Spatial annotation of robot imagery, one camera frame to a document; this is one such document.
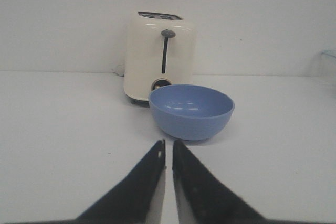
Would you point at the blue plastic bowl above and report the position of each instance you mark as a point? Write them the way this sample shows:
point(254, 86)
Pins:
point(190, 112)

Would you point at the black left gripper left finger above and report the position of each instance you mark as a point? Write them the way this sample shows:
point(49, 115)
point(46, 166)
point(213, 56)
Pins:
point(139, 196)

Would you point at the cream white toaster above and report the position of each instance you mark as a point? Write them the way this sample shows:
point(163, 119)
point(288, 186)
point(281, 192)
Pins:
point(160, 52)

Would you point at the clear plastic container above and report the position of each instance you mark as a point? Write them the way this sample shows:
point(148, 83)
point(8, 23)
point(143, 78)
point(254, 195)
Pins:
point(323, 67)

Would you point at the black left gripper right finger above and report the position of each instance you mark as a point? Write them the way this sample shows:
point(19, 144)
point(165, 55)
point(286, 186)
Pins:
point(200, 195)

